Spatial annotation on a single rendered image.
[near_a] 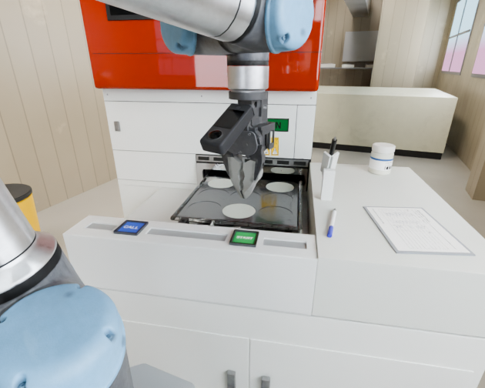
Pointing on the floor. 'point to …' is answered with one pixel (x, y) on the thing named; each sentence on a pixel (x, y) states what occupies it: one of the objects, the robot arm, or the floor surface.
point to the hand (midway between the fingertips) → (242, 194)
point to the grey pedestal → (155, 378)
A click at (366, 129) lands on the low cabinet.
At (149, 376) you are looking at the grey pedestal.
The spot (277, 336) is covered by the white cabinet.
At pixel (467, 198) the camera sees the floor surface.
